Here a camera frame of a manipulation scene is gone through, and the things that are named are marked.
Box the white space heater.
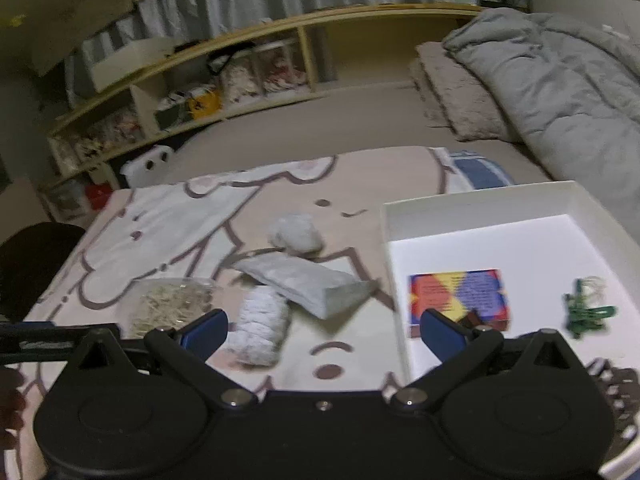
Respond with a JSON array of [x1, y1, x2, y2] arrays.
[[120, 144, 175, 190]]

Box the blue striped cloth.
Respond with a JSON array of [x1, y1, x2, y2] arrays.
[[446, 152, 516, 195]]

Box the colourful card box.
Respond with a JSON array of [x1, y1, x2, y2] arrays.
[[407, 269, 512, 339]]

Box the bed with beige sheet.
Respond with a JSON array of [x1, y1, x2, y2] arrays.
[[160, 80, 551, 186]]

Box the clear storage bin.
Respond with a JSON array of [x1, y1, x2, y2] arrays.
[[42, 180, 88, 221]]

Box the clear bag of rubber bands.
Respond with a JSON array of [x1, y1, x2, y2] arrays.
[[125, 279, 217, 342]]

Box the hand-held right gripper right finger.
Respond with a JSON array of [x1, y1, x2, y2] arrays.
[[390, 308, 582, 409]]

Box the person's left hand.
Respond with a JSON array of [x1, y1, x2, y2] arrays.
[[0, 366, 26, 458]]

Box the dark brown cushion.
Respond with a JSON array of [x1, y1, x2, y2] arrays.
[[0, 222, 87, 322]]

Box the black box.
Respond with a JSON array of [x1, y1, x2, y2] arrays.
[[152, 100, 193, 131]]

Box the white shallow box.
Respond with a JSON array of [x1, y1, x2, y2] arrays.
[[379, 180, 640, 480]]

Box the grey foil packet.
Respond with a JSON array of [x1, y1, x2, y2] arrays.
[[231, 251, 379, 320]]

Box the white yarn bundle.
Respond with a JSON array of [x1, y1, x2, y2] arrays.
[[234, 286, 292, 368]]

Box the green clothespins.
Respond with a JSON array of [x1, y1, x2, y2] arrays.
[[564, 276, 619, 339]]

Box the display case with red doll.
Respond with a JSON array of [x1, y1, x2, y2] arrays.
[[257, 42, 308, 93]]

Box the white storage box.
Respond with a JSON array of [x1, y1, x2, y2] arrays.
[[90, 36, 168, 92]]

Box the display case with white doll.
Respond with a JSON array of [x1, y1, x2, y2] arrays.
[[220, 52, 263, 101]]

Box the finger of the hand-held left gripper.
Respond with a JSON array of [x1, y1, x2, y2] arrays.
[[0, 322, 123, 366]]

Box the printed cartoon blanket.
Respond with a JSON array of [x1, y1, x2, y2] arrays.
[[0, 146, 516, 480]]

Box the brown hair claw clip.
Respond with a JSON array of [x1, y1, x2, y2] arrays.
[[459, 309, 640, 441]]

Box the grey comforter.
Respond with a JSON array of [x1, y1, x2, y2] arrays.
[[442, 7, 640, 241]]

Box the wooden headboard shelf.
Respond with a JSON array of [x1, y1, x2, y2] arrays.
[[37, 4, 486, 211]]

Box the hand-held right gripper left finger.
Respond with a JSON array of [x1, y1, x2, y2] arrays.
[[66, 308, 258, 409]]

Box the white fluffy ball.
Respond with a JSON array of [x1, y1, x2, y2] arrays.
[[266, 213, 325, 257]]

